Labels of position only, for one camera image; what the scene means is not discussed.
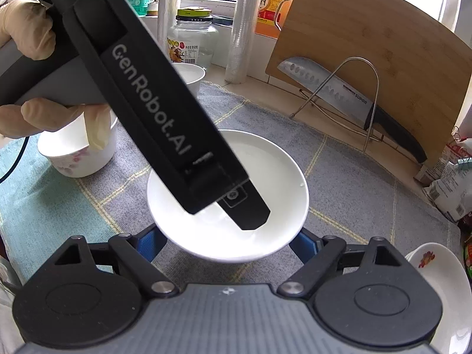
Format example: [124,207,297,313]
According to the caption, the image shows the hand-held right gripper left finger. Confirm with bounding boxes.
[55,224,180,298]

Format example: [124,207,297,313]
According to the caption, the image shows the metal wire rack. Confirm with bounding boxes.
[291,57,385,154]

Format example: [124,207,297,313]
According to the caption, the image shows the bamboo cutting board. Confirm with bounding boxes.
[265,0,472,179]

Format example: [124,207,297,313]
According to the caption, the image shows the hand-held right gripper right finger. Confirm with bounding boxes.
[277,229,409,298]

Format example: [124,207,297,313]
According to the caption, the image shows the fruit print white plate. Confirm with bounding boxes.
[404,242,466,354]

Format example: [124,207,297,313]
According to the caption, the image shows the grey striped towel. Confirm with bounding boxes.
[74,81,461,284]

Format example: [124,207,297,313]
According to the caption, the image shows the white plastic roll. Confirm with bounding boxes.
[158,0,182,56]

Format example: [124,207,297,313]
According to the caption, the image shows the floral white bowl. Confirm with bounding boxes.
[37,109,119,178]

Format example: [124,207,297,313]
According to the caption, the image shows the glass jar yellow black lid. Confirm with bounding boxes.
[168,6,220,71]

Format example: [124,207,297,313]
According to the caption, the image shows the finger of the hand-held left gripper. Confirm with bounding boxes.
[216,181,271,231]

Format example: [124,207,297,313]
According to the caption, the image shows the teal cloth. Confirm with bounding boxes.
[0,129,155,284]

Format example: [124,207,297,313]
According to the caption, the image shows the white blue plastic bag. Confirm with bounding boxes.
[424,158,472,222]

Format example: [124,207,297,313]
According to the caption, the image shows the white ceramic bowl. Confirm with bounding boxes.
[173,63,206,96]
[147,129,309,264]

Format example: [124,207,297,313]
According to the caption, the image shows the clear plastic wrap roll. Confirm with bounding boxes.
[226,0,267,84]

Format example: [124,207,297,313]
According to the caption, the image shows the person's left hand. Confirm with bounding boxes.
[0,0,113,152]

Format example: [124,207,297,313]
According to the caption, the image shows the steel kitchen knife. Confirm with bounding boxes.
[276,57,428,163]

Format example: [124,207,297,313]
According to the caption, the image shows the black cable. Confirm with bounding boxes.
[0,136,29,184]

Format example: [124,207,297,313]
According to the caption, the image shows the red white paper bag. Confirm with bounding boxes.
[417,142,472,189]

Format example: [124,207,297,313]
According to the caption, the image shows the white quilted jacket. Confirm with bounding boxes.
[0,256,26,354]

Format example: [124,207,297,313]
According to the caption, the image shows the green plastic bottle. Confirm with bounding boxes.
[127,0,160,17]

